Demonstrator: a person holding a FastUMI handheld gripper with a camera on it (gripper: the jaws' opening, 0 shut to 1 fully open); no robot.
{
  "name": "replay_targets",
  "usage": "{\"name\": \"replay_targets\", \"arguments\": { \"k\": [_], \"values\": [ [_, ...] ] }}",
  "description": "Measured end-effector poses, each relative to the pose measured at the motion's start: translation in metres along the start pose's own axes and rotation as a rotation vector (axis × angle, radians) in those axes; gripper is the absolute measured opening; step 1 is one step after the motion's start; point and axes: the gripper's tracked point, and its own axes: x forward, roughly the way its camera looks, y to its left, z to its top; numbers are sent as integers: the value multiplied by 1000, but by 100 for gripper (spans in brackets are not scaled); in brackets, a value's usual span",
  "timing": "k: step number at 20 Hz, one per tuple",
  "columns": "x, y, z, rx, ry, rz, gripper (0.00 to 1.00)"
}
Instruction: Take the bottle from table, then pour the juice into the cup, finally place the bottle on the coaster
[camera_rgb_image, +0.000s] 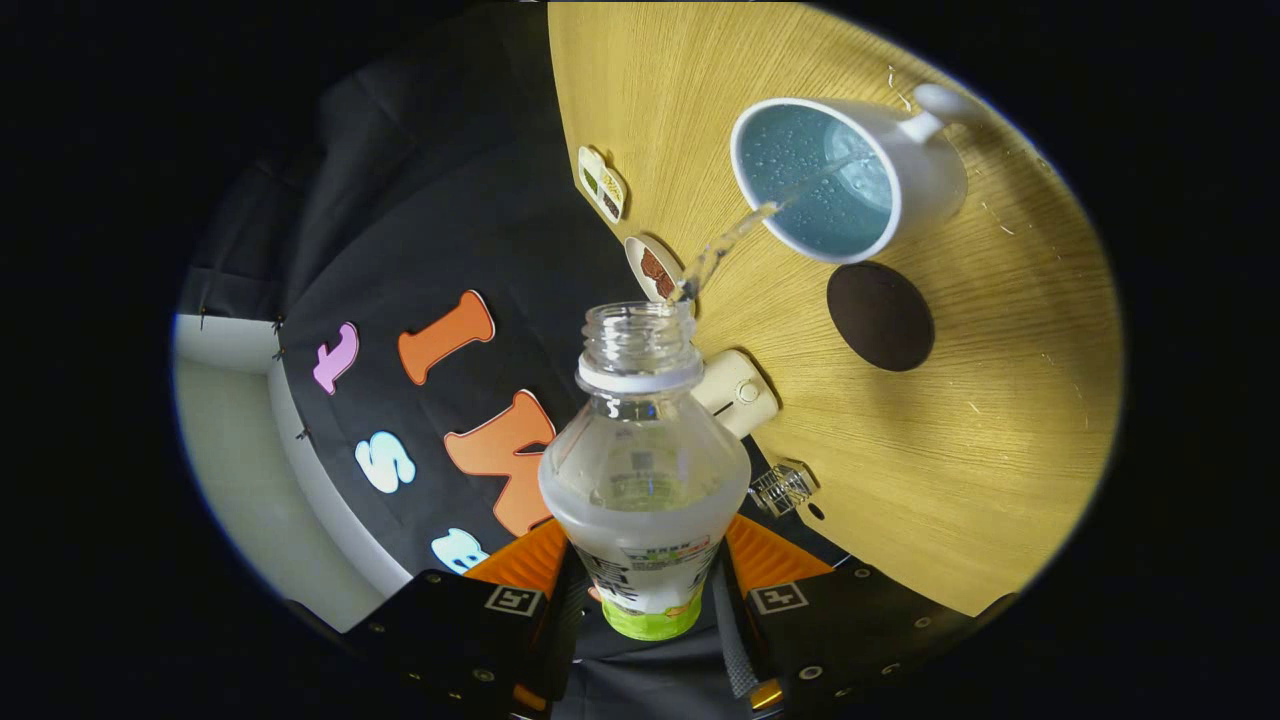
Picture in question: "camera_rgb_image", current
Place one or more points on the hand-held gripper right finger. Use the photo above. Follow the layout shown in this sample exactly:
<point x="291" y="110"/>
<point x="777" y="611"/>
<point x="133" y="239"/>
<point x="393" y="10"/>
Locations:
<point x="735" y="650"/>

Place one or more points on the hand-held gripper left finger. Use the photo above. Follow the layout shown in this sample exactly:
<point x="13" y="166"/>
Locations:
<point x="555" y="640"/>

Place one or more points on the clear plastic juice bottle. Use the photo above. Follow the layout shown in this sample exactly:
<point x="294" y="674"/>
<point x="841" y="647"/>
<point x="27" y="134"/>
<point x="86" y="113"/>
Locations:
<point x="645" y="480"/>

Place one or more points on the dark brown round coaster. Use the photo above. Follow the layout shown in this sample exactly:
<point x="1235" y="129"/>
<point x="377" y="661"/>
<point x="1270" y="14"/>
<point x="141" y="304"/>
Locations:
<point x="880" y="316"/>

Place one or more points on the white cup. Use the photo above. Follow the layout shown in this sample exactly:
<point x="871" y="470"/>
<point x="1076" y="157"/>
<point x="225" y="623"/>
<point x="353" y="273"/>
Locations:
<point x="925" y="185"/>

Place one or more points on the cream toaster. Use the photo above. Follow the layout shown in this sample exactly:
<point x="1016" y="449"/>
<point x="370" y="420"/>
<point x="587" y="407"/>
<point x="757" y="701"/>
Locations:
<point x="738" y="392"/>

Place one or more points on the wooden table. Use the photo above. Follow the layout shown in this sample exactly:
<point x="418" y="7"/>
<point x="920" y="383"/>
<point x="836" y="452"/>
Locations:
<point x="980" y="440"/>

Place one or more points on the round dish with brown food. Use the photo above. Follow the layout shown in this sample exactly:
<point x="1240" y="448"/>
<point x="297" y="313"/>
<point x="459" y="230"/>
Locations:
<point x="652" y="268"/>

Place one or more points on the white divided seed dish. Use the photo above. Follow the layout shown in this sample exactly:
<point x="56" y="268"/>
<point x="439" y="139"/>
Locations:
<point x="603" y="185"/>

